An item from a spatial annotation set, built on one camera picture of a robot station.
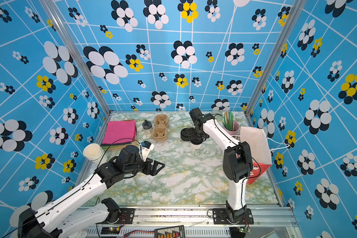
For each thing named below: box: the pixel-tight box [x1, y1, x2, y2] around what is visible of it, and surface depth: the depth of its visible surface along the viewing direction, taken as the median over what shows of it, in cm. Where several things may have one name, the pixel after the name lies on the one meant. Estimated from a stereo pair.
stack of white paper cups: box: [82, 143, 108, 168], surface depth 84 cm
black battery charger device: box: [154, 225, 186, 238], surface depth 70 cm
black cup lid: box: [189, 137, 204, 145], surface depth 91 cm
